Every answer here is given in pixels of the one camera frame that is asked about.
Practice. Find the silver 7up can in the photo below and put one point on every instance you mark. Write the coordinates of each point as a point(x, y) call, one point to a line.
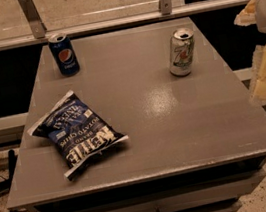
point(181, 51)

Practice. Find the blue pepsi can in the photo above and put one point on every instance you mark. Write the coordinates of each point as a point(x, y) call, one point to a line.
point(63, 53)

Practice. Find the grey table drawer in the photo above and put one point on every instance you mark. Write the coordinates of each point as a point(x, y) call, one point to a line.
point(188, 197)

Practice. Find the black stand leg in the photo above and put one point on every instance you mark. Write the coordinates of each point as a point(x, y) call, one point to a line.
point(5, 185)

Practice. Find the blue kettle chips bag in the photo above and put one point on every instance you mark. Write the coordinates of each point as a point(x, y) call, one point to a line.
point(77, 132)

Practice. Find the left metal railing post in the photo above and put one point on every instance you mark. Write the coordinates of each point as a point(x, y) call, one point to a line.
point(31, 13)

